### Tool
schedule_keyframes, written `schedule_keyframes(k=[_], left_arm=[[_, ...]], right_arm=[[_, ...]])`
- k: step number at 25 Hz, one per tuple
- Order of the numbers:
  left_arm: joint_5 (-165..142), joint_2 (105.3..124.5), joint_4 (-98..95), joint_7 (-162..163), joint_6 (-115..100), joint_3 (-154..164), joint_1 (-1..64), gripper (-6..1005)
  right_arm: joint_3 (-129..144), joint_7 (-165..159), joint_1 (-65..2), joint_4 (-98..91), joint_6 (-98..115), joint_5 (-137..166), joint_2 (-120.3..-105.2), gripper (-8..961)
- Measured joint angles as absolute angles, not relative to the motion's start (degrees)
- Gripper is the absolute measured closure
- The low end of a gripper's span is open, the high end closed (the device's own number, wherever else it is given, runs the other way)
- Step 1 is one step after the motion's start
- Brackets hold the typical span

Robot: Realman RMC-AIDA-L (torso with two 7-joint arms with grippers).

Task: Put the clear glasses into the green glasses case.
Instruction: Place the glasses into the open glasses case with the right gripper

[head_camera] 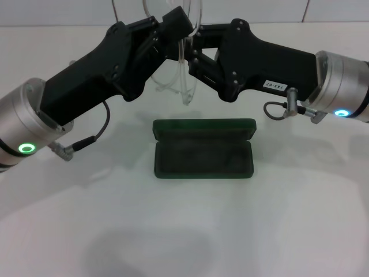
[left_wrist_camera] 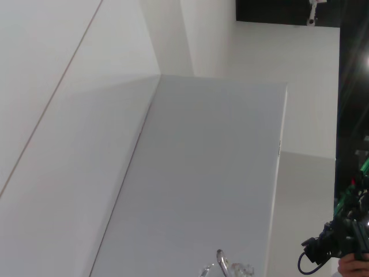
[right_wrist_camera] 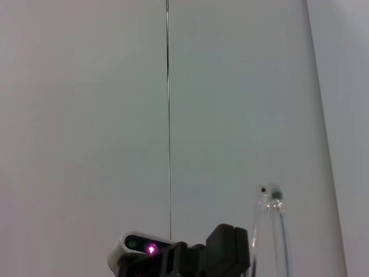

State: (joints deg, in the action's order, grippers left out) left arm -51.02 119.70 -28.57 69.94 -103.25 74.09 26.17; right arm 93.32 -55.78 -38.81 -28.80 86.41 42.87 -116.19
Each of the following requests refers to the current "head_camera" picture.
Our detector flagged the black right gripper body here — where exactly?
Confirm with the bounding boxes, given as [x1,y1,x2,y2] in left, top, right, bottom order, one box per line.
[216,18,318,103]

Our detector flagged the green glasses case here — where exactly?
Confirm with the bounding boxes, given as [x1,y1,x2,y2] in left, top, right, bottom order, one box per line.
[152,118,257,181]

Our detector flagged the gripper grey cable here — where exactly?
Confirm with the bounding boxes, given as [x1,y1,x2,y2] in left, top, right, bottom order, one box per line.
[263,87,327,125]
[48,100,112,163]

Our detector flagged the clear white glasses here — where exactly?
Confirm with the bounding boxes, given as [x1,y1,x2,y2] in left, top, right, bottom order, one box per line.
[142,0,204,107]

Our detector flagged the left gripper grey cable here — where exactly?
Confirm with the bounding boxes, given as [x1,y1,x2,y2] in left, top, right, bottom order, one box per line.
[48,100,112,163]

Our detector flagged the right gripper grey cable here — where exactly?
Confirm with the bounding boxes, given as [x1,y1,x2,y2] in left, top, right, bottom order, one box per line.
[263,87,327,125]

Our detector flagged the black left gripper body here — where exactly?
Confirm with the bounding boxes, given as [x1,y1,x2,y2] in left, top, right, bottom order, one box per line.
[39,21,168,126]

